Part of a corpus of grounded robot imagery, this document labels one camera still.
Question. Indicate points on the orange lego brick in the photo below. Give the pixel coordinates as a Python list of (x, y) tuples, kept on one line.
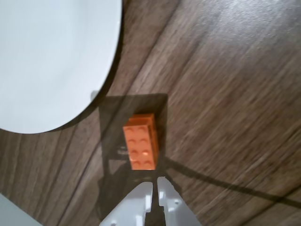
[(138, 146), (143, 116)]

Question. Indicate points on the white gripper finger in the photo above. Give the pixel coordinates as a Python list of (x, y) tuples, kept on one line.
[(131, 207), (176, 212)]

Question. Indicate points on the white round plate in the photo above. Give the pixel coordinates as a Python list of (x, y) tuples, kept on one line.
[(51, 61)]

